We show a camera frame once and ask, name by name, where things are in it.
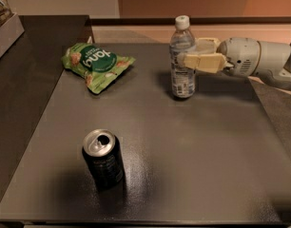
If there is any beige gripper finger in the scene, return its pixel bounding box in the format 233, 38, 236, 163
177, 53, 227, 73
196, 38, 221, 53

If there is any clear blue plastic water bottle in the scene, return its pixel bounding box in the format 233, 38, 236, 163
169, 15, 196, 99

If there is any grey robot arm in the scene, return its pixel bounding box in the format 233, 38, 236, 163
178, 37, 291, 91

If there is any green snack chip bag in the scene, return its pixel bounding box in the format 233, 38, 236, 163
62, 43, 135, 94

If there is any black aluminium drink can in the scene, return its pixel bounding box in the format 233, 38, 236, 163
82, 129, 125, 188

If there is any grey box with snacks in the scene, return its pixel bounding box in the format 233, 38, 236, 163
0, 0, 25, 58

